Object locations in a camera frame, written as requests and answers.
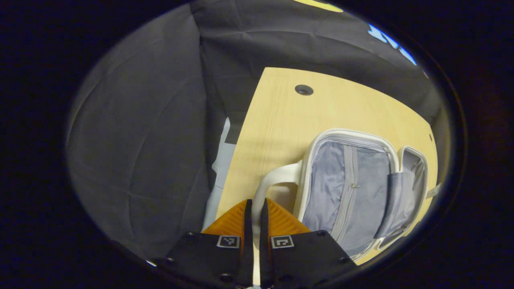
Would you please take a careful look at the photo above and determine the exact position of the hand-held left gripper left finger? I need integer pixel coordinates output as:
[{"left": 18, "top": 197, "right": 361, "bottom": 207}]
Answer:
[{"left": 155, "top": 199, "right": 254, "bottom": 289}]

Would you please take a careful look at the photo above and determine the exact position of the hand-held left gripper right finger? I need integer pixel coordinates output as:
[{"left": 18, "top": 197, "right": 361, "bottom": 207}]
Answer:
[{"left": 259, "top": 198, "right": 358, "bottom": 289}]

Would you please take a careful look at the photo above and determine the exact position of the white suitcase with grey lining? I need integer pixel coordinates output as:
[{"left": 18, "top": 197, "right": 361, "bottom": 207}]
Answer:
[{"left": 252, "top": 128, "right": 429, "bottom": 261}]

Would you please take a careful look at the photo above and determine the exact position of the white panel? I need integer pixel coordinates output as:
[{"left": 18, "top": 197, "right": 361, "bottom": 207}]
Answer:
[{"left": 202, "top": 116, "right": 241, "bottom": 231}]

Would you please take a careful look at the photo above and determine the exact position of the black backdrop cloth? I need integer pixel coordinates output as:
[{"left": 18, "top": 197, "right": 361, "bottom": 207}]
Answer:
[{"left": 66, "top": 0, "right": 442, "bottom": 261}]

